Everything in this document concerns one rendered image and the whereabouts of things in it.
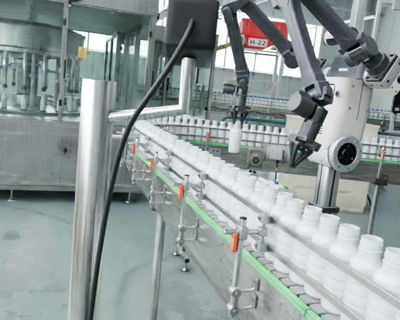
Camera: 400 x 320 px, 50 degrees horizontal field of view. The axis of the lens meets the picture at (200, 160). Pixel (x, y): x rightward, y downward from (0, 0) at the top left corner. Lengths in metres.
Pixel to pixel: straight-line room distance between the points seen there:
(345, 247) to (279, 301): 0.21
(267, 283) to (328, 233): 0.21
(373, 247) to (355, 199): 5.33
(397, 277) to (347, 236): 0.13
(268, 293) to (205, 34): 0.72
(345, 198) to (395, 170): 2.44
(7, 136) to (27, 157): 0.28
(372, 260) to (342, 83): 1.16
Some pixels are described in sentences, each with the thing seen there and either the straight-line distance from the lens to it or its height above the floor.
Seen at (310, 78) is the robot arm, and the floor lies 1.46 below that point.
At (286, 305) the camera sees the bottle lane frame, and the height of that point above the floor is 0.97.
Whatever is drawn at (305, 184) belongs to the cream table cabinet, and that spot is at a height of 0.31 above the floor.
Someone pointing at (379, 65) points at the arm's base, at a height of 1.54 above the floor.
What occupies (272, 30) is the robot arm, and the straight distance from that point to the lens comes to 2.04.
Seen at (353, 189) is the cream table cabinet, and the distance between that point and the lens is 6.08.
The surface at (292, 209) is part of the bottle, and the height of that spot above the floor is 1.15.
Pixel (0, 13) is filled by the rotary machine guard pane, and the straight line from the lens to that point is 4.90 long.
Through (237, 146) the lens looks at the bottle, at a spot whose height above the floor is 1.12.
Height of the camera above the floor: 1.38
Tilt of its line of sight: 9 degrees down
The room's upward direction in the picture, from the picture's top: 6 degrees clockwise
